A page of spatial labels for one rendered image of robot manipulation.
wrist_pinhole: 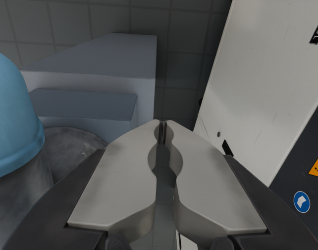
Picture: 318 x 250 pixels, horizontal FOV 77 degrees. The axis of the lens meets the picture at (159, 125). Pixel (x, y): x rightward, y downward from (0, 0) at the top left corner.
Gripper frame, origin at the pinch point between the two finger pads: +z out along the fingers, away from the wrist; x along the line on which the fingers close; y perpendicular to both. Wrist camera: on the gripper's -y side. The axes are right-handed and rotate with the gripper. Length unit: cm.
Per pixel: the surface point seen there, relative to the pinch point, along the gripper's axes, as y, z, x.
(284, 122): 13.5, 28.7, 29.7
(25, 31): 6, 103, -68
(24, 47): 14, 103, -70
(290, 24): -6, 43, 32
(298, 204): 24.0, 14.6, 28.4
